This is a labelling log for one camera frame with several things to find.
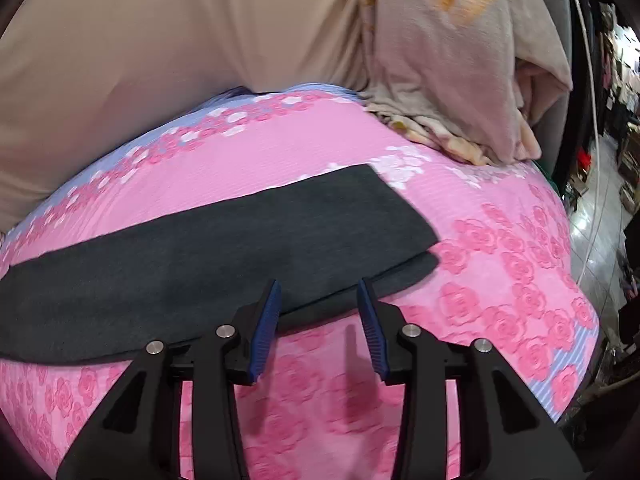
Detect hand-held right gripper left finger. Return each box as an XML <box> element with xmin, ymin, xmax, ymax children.
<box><xmin>56</xmin><ymin>280</ymin><xmax>283</xmax><ymax>480</ymax></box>

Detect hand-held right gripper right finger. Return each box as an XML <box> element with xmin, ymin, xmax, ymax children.
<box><xmin>356</xmin><ymin>278</ymin><xmax>586</xmax><ymax>480</ymax></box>

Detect dark grey pants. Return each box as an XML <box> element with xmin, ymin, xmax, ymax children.
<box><xmin>0</xmin><ymin>163</ymin><xmax>441</xmax><ymax>365</ymax></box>

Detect pink floral bedsheet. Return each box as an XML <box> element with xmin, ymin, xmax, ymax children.
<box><xmin>0</xmin><ymin>81</ymin><xmax>601</xmax><ymax>480</ymax></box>

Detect peach floral blanket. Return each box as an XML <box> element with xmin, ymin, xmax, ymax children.
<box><xmin>357</xmin><ymin>0</ymin><xmax>573</xmax><ymax>166</ymax></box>

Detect beige padded headboard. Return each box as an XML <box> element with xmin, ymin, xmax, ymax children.
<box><xmin>0</xmin><ymin>0</ymin><xmax>376</xmax><ymax>233</ymax></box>

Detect cluttered goods shelves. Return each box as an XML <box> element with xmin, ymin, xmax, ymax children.
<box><xmin>597</xmin><ymin>2</ymin><xmax>640</xmax><ymax>216</ymax></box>

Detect grey fabric panel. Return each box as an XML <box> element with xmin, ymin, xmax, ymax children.
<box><xmin>520</xmin><ymin>0</ymin><xmax>586</xmax><ymax>176</ymax></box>

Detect white cable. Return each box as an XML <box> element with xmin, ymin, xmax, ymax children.
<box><xmin>562</xmin><ymin>0</ymin><xmax>603</xmax><ymax>286</ymax></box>

